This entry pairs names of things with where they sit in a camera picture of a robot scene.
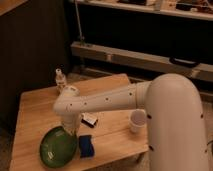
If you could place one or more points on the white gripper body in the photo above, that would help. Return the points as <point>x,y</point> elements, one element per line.
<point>71,122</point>

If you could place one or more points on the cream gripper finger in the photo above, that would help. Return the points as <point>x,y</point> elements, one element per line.
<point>72,132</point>

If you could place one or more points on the green ceramic bowl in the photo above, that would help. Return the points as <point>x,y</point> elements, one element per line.
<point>57,147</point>

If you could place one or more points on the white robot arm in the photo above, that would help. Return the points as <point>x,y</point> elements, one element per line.
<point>176,126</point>

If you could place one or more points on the black and white box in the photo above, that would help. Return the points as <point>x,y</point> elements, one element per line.
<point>89,119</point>

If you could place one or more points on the blue sponge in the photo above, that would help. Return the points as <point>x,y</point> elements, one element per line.
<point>86,146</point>

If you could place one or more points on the small white bottle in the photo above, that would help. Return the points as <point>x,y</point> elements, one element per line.
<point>60,79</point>

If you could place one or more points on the white paper cup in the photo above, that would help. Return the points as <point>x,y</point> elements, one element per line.
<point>137,120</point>

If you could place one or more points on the long grey case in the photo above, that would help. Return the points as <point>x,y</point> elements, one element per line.
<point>140,60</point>

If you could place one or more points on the cluttered upper shelf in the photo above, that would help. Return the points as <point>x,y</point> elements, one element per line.
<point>152,8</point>

